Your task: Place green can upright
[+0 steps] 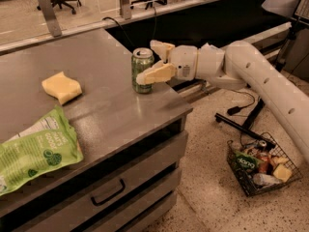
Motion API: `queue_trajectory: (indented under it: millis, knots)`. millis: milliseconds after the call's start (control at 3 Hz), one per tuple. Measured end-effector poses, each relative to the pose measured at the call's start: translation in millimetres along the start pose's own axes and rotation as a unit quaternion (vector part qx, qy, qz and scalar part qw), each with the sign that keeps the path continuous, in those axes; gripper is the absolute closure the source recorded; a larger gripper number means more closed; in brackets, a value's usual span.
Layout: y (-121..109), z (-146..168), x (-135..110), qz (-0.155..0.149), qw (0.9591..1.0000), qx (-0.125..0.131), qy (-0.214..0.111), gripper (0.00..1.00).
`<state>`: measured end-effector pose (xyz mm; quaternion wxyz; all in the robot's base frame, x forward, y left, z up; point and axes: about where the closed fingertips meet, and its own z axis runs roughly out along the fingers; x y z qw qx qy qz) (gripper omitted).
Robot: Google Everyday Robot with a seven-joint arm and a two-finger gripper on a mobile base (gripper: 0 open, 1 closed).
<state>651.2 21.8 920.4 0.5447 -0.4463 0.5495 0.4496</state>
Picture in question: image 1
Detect green snack bag in basket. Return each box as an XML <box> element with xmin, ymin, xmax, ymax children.
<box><xmin>236</xmin><ymin>152</ymin><xmax>262</xmax><ymax>173</ymax></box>

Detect green chip bag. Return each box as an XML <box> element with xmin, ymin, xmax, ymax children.
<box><xmin>0</xmin><ymin>106</ymin><xmax>84</xmax><ymax>196</ymax></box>

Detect yellow sponge in basket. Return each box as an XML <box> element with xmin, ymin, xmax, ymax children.
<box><xmin>273</xmin><ymin>164</ymin><xmax>293</xmax><ymax>183</ymax></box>

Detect grey metal post middle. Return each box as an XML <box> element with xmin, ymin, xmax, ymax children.
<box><xmin>119</xmin><ymin>0</ymin><xmax>131</xmax><ymax>20</ymax></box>

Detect silver pouch in basket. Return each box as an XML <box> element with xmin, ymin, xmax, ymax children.
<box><xmin>253</xmin><ymin>173</ymin><xmax>282</xmax><ymax>187</ymax></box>

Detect black power adapter cable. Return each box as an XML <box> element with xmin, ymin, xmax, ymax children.
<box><xmin>226</xmin><ymin>89</ymin><xmax>257</xmax><ymax>117</ymax></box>

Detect grey metal post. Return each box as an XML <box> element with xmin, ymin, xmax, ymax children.
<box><xmin>119</xmin><ymin>0</ymin><xmax>131</xmax><ymax>20</ymax></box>
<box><xmin>38</xmin><ymin>0</ymin><xmax>62</xmax><ymax>37</ymax></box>

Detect black cable on table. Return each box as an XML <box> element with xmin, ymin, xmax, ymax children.
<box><xmin>101</xmin><ymin>7</ymin><xmax>158</xmax><ymax>50</ymax></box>

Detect green soda can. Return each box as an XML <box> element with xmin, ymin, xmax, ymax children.
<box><xmin>131</xmin><ymin>47</ymin><xmax>155</xmax><ymax>94</ymax></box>

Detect grey tilted stand tray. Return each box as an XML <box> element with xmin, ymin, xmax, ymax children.
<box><xmin>262</xmin><ymin>0</ymin><xmax>299</xmax><ymax>18</ymax></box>

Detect black drawer handle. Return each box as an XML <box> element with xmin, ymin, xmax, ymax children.
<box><xmin>91</xmin><ymin>179</ymin><xmax>126</xmax><ymax>207</ymax></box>

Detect black wire basket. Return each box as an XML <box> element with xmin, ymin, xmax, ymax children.
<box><xmin>227</xmin><ymin>132</ymin><xmax>302</xmax><ymax>196</ymax></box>

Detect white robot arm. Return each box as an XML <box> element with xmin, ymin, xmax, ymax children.
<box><xmin>136</xmin><ymin>40</ymin><xmax>309</xmax><ymax>161</ymax></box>

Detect grey metal post left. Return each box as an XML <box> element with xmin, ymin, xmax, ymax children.
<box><xmin>38</xmin><ymin>0</ymin><xmax>62</xmax><ymax>37</ymax></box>

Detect grey drawer cabinet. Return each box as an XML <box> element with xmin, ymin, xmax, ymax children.
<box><xmin>0</xmin><ymin>29</ymin><xmax>192</xmax><ymax>232</ymax></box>

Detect black rolling stand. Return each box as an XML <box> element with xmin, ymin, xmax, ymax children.
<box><xmin>215</xmin><ymin>20</ymin><xmax>302</xmax><ymax>139</ymax></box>

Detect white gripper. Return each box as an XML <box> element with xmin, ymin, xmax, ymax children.
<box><xmin>136</xmin><ymin>40</ymin><xmax>198</xmax><ymax>85</ymax></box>

